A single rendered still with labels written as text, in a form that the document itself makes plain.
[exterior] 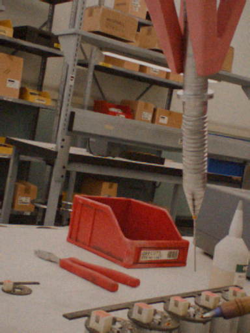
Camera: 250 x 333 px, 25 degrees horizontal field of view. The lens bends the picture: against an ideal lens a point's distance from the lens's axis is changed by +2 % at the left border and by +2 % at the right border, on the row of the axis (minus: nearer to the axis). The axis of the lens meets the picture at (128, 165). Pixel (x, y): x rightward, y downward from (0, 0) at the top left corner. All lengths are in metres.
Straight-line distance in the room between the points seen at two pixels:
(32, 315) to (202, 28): 0.28
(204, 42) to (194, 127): 0.04
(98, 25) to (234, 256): 2.43
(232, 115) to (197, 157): 6.06
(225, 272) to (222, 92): 5.66
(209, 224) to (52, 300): 0.34
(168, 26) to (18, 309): 0.28
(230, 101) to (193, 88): 6.04
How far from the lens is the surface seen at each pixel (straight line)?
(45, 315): 0.44
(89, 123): 2.83
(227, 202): 0.72
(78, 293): 0.50
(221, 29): 0.24
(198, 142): 0.24
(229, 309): 0.29
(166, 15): 0.23
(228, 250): 0.56
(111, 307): 0.28
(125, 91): 5.44
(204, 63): 0.23
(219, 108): 6.17
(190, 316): 0.29
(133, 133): 2.97
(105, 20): 2.94
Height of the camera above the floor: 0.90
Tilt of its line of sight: 3 degrees down
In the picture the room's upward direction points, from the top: 10 degrees clockwise
